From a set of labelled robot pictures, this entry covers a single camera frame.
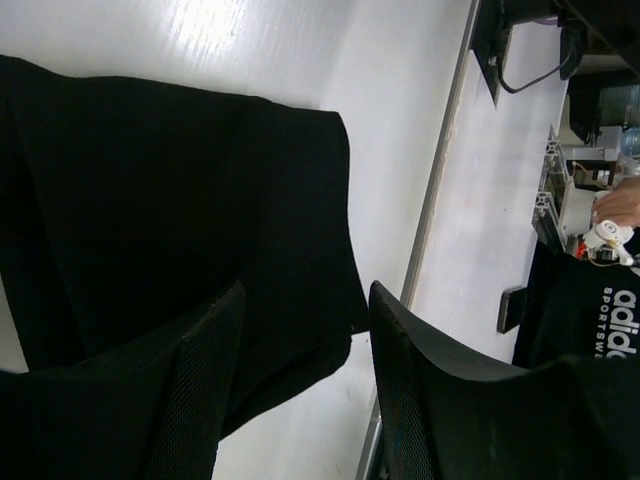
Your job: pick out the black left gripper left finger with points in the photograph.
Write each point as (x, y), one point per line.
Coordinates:
(150, 409)

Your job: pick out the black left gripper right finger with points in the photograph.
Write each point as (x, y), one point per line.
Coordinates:
(450, 412)

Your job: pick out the black skirt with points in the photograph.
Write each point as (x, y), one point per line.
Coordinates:
(125, 203)

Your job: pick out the operator bare hand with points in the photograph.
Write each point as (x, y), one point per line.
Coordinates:
(621, 205)

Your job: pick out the person in black adidas shirt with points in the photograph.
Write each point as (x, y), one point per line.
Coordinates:
(576, 308)

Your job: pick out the aluminium table edge rail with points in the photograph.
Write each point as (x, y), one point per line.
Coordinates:
(371, 451)

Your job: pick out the white leader arm handle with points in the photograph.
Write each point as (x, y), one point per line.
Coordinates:
(607, 236)

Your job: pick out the aluminium frame equipment background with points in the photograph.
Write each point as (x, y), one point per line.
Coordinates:
(595, 146)

